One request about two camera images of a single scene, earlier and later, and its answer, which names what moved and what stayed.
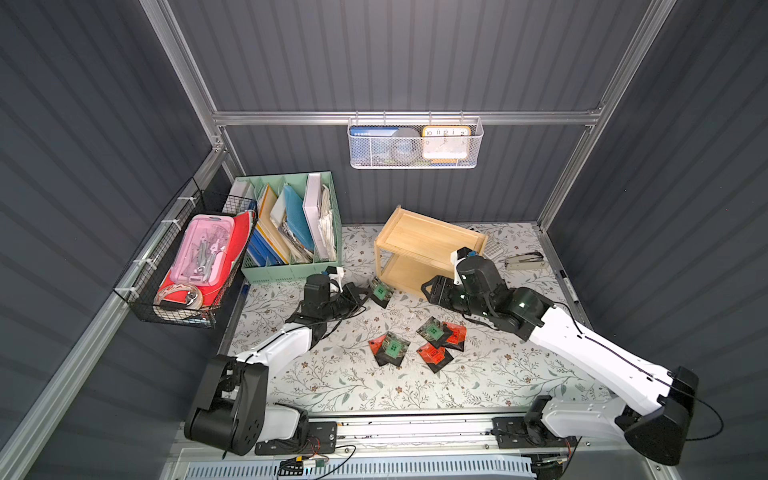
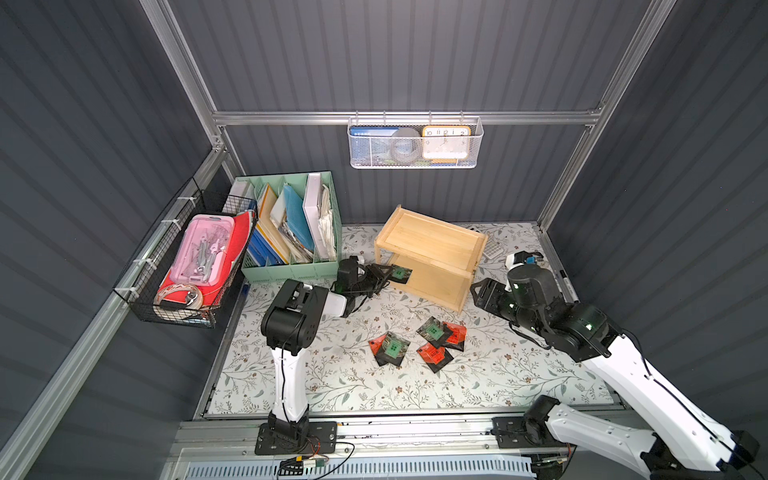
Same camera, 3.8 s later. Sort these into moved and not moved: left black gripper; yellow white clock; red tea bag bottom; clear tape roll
Moved: left black gripper
Not moved: clear tape roll; yellow white clock; red tea bag bottom
